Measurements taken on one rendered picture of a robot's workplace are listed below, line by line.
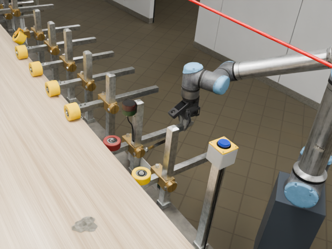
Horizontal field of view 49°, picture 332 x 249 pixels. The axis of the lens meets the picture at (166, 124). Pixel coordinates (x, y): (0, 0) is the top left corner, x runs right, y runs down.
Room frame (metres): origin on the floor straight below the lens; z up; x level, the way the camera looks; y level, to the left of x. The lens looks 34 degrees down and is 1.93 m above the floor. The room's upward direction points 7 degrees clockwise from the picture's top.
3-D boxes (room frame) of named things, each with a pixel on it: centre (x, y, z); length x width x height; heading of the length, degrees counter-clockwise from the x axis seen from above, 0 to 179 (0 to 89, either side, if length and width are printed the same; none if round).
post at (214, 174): (0.96, -0.19, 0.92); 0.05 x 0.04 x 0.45; 39
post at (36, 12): (2.33, 0.92, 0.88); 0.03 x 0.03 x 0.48; 39
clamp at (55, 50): (2.15, 0.77, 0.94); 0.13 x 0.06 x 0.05; 39
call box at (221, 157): (0.96, -0.19, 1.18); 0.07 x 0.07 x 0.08; 39
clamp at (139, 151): (1.37, 0.14, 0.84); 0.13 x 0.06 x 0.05; 39
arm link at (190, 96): (1.60, -0.10, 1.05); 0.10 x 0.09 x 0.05; 39
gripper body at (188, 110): (1.60, -0.11, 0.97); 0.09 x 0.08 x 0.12; 129
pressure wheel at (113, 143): (1.32, 0.23, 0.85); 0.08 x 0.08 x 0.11
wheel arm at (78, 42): (2.20, 0.74, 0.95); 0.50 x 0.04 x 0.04; 129
